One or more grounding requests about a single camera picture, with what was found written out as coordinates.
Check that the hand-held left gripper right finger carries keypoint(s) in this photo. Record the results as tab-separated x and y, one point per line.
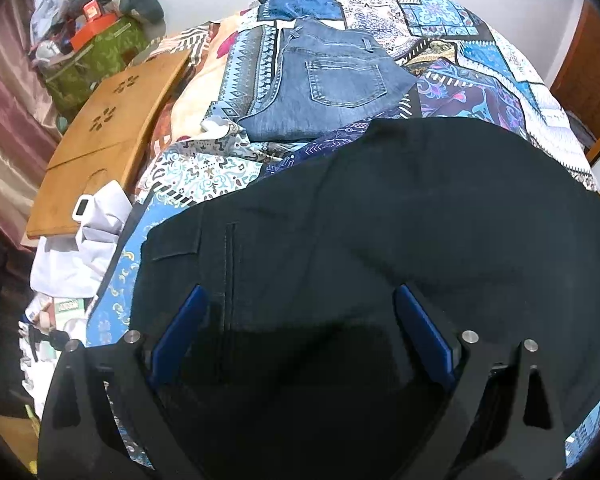
422	321

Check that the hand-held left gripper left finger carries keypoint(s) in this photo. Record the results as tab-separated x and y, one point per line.
180	322

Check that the black pants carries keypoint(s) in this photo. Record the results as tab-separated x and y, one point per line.
380	220

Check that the white and green box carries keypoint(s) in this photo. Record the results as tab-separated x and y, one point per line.
67	310

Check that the wooden lap desk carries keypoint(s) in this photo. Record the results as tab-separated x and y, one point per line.
100	145

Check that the folded blue jeans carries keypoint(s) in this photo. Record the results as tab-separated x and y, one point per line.
325	85

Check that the patterned patchwork blanket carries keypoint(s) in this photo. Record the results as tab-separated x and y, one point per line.
260	60

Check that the pink curtain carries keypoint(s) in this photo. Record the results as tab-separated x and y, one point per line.
5	110

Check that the green patterned storage bag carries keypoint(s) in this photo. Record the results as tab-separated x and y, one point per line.
90	60

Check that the wooden door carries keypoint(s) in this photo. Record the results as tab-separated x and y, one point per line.
590	85

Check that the orange box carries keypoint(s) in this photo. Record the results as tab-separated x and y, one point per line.
92	27

